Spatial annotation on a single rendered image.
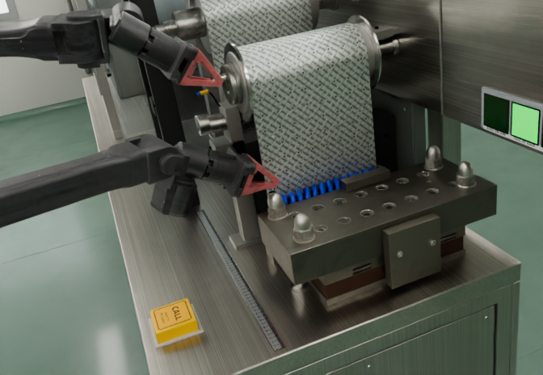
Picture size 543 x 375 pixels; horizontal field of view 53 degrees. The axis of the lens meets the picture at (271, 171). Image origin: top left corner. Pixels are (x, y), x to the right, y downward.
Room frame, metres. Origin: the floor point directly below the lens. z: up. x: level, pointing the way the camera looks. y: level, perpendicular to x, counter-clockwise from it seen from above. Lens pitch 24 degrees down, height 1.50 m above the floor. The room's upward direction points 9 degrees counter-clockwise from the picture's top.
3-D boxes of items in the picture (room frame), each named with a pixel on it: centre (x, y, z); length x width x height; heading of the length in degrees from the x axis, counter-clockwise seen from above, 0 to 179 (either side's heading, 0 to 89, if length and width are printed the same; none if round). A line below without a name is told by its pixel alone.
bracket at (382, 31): (1.08, -0.25, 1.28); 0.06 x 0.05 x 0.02; 107
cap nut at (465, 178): (0.87, -0.34, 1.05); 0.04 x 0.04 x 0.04
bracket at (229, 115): (1.01, 0.08, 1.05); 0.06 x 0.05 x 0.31; 107
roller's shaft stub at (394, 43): (1.07, -0.25, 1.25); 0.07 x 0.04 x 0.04; 107
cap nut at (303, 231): (0.77, -0.04, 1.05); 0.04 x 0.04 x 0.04
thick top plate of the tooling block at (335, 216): (0.86, -0.18, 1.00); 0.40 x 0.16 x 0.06; 107
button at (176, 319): (0.77, 0.21, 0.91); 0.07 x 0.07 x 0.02; 17
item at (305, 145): (0.96, -0.10, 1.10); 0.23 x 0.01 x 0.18; 107
